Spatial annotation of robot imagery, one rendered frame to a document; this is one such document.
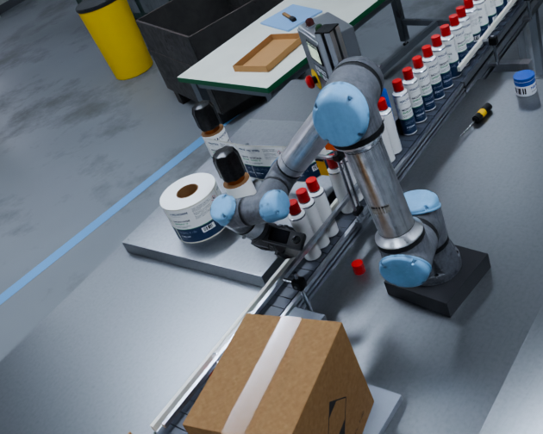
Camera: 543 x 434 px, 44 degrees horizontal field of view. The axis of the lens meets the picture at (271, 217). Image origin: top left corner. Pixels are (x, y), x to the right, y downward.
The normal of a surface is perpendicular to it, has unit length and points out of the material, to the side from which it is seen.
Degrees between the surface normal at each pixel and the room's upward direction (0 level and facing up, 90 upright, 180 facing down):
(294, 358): 0
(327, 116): 82
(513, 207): 0
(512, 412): 0
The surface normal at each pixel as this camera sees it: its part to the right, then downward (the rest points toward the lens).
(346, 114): -0.39, 0.53
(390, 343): -0.33, -0.76
